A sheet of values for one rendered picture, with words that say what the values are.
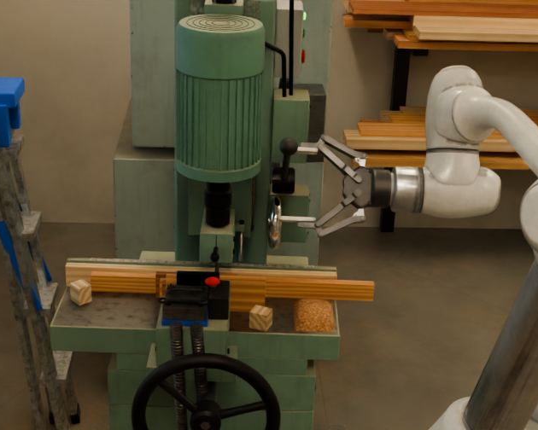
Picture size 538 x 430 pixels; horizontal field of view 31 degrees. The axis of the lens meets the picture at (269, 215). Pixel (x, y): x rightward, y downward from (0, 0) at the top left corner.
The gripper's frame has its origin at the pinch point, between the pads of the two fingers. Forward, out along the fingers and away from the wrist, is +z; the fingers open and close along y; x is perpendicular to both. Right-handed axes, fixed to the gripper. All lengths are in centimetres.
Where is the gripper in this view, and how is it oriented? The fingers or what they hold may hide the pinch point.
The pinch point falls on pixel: (286, 184)
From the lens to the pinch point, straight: 192.3
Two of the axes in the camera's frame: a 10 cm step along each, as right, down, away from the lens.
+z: -10.0, -0.4, -0.1
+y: 0.4, -9.9, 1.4
